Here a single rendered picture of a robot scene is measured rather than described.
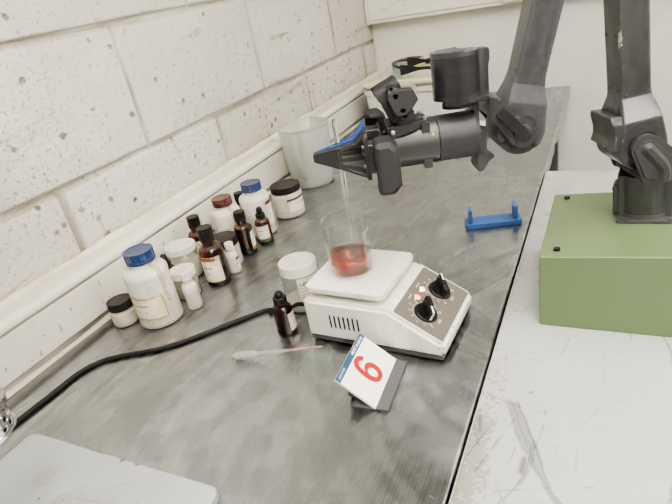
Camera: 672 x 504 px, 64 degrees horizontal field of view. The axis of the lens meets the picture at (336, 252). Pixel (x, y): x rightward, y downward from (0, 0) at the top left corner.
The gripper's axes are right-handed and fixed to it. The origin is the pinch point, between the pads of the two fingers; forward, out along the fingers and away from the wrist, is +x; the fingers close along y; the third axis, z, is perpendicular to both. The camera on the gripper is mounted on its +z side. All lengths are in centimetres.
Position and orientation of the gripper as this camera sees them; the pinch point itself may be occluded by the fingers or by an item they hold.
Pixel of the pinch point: (340, 153)
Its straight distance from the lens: 69.7
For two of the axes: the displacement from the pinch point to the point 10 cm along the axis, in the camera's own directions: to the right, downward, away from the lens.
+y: 0.2, 4.5, -8.9
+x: -9.9, 1.4, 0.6
